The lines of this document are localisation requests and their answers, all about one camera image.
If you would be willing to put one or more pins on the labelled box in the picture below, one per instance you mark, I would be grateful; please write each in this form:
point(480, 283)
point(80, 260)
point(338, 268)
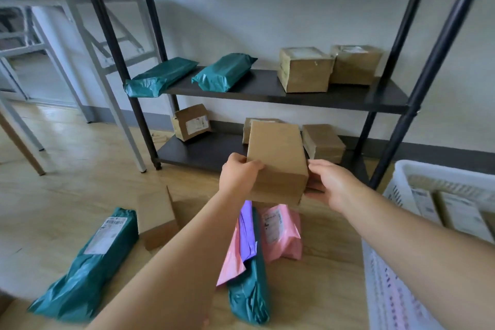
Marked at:
point(181, 117)

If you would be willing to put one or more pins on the tall brown cardboard box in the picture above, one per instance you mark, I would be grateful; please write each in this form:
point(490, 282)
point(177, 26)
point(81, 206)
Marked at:
point(305, 74)

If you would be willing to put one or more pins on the person's right hand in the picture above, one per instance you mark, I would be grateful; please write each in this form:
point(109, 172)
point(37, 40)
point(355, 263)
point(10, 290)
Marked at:
point(340, 186)

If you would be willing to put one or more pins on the medium pale-top cardboard box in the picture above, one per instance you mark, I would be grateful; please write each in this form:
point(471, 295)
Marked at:
point(276, 155)

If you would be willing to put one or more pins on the grey metal frame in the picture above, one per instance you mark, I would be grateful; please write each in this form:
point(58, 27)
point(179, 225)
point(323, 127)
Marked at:
point(96, 63)

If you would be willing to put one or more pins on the pink purple teal mailers pile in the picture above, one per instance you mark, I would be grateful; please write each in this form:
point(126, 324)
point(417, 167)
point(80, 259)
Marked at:
point(286, 237)

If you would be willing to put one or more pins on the taped box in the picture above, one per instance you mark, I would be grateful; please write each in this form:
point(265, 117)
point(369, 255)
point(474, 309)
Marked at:
point(246, 130)

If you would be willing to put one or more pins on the white plastic crate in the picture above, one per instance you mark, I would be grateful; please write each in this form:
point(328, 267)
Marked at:
point(390, 302)

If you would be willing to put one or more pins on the small cardboard parcel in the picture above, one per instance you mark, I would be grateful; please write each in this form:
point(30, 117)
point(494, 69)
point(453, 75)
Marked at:
point(425, 206)

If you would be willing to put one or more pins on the person's left forearm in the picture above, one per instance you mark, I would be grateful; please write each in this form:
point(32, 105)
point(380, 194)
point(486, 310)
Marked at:
point(174, 271)

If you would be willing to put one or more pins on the person's left hand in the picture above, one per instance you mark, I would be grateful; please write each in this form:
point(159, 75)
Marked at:
point(238, 177)

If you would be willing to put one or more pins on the black metal shelf rack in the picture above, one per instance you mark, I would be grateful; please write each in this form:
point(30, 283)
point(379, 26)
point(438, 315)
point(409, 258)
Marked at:
point(270, 88)

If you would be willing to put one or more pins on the small square cardboard box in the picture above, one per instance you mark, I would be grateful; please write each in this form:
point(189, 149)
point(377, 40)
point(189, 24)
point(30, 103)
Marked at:
point(355, 66)

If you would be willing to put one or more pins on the long white label cardboard box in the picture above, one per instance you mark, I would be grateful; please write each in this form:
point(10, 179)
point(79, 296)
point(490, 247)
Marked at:
point(464, 217)

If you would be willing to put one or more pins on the pile of cardboard boxes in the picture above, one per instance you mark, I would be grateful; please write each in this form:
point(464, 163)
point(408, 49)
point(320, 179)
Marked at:
point(154, 213)

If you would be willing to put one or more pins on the person's right forearm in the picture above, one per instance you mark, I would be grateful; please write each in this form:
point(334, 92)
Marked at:
point(425, 256)

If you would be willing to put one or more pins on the plain brown box shelf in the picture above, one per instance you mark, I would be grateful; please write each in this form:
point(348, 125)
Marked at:
point(325, 144)

